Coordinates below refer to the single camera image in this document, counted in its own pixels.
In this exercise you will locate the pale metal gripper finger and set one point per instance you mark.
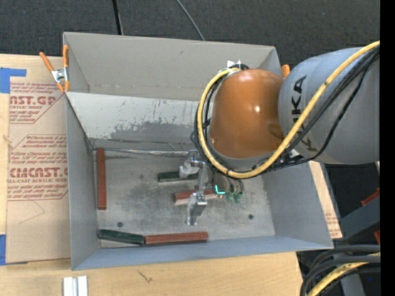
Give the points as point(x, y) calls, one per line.
point(195, 210)
point(189, 169)

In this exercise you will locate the black cylinder on white bracket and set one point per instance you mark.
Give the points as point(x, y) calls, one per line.
point(233, 63)

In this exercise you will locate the grey metal bin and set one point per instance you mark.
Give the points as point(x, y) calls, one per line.
point(139, 202)

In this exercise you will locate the dark green flat block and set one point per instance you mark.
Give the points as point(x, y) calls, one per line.
point(168, 176)
point(120, 236)

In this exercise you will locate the brown cardboard board red print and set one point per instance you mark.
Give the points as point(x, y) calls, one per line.
point(37, 220)

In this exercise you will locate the red-brown flat block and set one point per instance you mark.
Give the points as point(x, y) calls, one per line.
point(101, 180)
point(176, 238)
point(182, 196)

